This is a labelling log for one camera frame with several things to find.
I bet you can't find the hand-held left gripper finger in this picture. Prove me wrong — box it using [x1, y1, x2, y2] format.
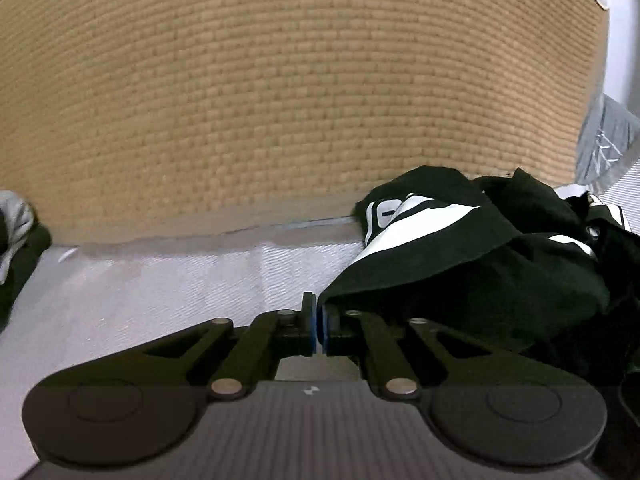
[60, 291, 321, 401]
[319, 302, 566, 401]

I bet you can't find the black printed t-shirt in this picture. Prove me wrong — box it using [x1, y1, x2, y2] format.
[319, 164, 640, 391]

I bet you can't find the tan woven mattress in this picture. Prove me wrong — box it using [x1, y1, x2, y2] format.
[0, 0, 613, 246]

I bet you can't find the black and grey garment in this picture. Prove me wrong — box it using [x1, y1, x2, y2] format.
[0, 190, 53, 333]

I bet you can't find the grey pillow with line print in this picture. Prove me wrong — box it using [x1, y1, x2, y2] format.
[575, 92, 640, 186]

